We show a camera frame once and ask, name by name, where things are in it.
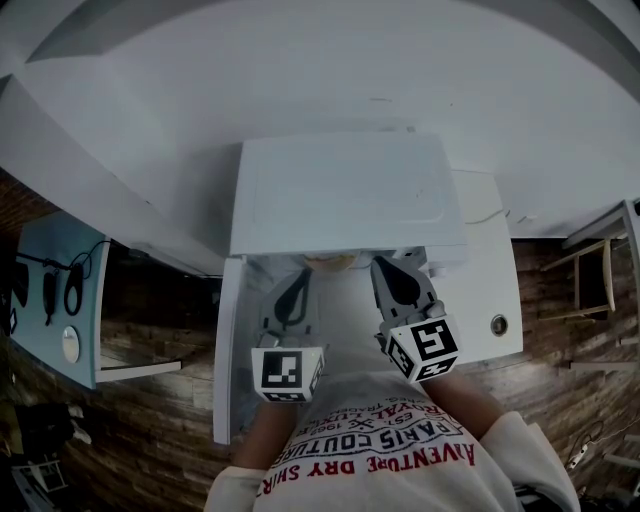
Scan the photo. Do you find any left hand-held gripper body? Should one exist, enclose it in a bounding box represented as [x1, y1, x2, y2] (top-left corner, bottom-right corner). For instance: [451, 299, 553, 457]
[249, 329, 327, 406]

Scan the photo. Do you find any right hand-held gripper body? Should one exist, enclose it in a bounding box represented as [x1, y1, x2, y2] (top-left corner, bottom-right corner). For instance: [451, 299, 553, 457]
[374, 298, 462, 386]

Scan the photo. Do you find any white microwave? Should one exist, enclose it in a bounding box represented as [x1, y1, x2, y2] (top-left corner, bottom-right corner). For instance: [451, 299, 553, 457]
[212, 131, 470, 447]

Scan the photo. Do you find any person's left forearm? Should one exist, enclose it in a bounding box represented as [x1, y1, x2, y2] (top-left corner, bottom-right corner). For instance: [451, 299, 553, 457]
[233, 399, 304, 472]

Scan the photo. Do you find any person's right forearm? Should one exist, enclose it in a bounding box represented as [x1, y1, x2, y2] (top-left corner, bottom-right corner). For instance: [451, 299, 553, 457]
[428, 372, 507, 442]

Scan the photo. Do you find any person's right hand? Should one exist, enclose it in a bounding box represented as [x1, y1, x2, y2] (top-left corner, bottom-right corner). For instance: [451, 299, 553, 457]
[394, 298, 447, 329]

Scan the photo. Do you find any white table with grommet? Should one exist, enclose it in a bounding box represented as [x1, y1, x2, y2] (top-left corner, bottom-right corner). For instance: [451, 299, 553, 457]
[319, 168, 525, 375]

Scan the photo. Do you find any person's white printed shirt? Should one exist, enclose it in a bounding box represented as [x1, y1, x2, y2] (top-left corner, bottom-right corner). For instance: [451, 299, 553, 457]
[203, 372, 582, 512]

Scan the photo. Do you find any wooden chair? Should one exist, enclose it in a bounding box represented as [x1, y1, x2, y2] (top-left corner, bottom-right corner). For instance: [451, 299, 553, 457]
[538, 238, 617, 322]

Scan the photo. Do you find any white round disc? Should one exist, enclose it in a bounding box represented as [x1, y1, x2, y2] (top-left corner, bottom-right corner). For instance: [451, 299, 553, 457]
[61, 324, 82, 364]

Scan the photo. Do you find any black handheld device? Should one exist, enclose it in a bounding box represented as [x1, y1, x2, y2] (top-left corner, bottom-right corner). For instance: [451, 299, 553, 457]
[41, 268, 61, 327]

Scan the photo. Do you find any pale blue table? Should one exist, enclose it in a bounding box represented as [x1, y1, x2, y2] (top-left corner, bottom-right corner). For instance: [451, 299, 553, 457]
[8, 209, 182, 391]

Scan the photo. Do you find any black stand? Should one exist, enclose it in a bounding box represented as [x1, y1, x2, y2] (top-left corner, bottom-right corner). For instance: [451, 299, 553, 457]
[13, 251, 69, 271]

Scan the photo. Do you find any black coiled cable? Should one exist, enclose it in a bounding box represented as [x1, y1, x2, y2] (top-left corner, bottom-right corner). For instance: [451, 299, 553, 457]
[62, 239, 112, 317]

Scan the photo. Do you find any white wire rack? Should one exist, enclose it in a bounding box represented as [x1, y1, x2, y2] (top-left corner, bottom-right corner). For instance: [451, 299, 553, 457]
[10, 455, 67, 495]

